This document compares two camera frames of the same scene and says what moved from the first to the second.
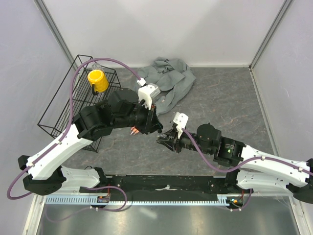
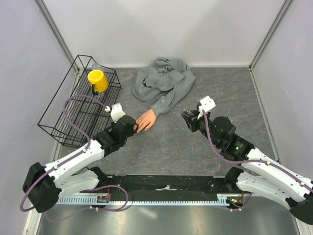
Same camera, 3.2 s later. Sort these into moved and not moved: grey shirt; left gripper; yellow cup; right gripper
Moved: right gripper; left gripper
Not moved: yellow cup; grey shirt
